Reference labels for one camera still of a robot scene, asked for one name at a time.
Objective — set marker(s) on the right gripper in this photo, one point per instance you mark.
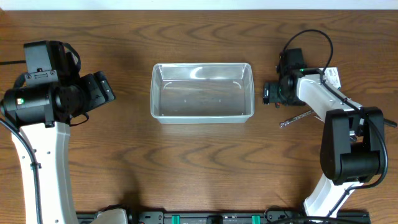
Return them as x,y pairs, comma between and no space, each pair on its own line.
269,94

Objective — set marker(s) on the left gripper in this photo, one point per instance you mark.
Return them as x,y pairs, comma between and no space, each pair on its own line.
98,93

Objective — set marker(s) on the silver combination wrench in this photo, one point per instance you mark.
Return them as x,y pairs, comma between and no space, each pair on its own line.
295,118

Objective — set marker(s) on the white and blue box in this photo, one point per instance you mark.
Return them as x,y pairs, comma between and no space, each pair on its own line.
331,76

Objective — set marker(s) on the clear plastic container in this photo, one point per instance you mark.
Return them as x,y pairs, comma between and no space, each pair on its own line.
202,93

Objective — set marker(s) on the small claw hammer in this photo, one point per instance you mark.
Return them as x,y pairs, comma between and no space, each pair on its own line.
390,123

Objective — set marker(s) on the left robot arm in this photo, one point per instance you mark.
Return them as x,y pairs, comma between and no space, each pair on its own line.
38,111

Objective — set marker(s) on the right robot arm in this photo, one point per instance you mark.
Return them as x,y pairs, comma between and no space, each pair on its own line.
353,152

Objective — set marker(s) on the black mounting rail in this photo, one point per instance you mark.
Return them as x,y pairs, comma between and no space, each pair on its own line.
269,216

